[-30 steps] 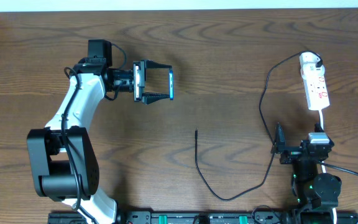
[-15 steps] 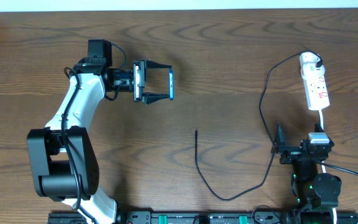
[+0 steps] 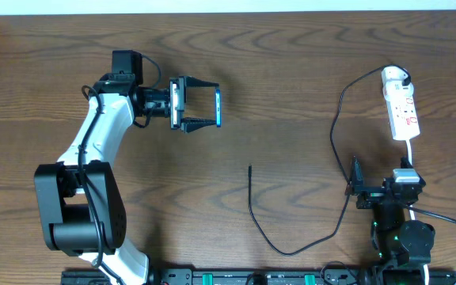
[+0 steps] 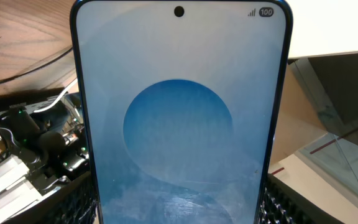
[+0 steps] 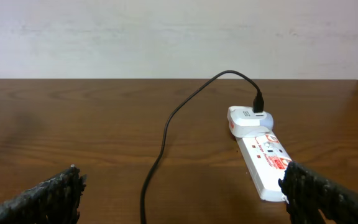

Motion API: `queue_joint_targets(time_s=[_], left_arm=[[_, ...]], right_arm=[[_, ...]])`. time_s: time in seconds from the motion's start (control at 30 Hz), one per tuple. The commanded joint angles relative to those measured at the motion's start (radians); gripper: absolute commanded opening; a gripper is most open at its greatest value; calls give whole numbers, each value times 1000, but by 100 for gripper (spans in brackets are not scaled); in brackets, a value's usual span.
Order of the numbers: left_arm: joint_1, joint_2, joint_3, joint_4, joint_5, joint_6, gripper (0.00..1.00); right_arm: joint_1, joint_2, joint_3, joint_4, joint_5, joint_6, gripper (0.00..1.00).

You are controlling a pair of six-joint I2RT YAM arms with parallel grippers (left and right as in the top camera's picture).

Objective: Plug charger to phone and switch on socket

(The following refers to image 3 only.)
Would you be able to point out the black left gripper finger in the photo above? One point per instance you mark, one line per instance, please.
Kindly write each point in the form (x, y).
(190, 124)
(191, 82)

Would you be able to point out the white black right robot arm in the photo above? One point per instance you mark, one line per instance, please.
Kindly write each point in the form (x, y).
(404, 244)

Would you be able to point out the blue Galaxy smartphone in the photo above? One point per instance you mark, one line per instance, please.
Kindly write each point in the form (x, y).
(218, 107)

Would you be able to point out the white power strip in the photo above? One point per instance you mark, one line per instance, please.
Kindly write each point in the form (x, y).
(403, 119)

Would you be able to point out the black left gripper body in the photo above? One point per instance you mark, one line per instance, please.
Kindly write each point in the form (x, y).
(180, 103)

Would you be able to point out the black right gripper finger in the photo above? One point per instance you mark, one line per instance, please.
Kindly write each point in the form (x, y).
(356, 176)
(405, 163)

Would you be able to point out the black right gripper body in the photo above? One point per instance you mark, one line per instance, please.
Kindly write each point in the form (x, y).
(373, 190)

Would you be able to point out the white USB charger plug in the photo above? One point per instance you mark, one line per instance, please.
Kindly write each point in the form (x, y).
(396, 83)

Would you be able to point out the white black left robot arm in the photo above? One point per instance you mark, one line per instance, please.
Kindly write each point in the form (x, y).
(81, 210)

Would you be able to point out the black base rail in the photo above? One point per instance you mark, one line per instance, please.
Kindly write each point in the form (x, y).
(184, 276)

